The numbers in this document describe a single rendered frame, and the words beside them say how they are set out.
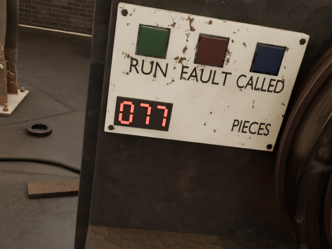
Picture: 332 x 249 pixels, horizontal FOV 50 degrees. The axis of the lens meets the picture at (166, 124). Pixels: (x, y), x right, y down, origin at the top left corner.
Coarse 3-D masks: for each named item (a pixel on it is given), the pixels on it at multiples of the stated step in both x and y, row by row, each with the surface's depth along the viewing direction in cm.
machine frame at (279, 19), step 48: (96, 0) 55; (144, 0) 47; (192, 0) 48; (240, 0) 48; (288, 0) 49; (96, 48) 57; (96, 96) 61; (96, 144) 64; (144, 144) 56; (192, 144) 56; (96, 192) 59; (144, 192) 59; (192, 192) 60; (240, 192) 61; (96, 240) 58; (144, 240) 60; (192, 240) 62; (240, 240) 64; (288, 240) 66
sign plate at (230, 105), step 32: (128, 32) 47; (192, 32) 47; (224, 32) 48; (256, 32) 48; (288, 32) 48; (128, 64) 48; (160, 64) 49; (192, 64) 49; (224, 64) 49; (288, 64) 50; (128, 96) 50; (160, 96) 51; (192, 96) 51; (224, 96) 51; (256, 96) 52; (288, 96) 52; (128, 128) 52; (160, 128) 52; (192, 128) 53; (224, 128) 54; (256, 128) 54
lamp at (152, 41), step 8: (144, 32) 46; (152, 32) 46; (160, 32) 47; (144, 40) 47; (152, 40) 47; (160, 40) 47; (144, 48) 47; (152, 48) 47; (160, 48) 47; (160, 56) 48
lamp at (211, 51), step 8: (208, 40) 47; (216, 40) 48; (224, 40) 48; (200, 48) 48; (208, 48) 48; (216, 48) 48; (224, 48) 48; (200, 56) 48; (208, 56) 48; (216, 56) 48; (216, 64) 49
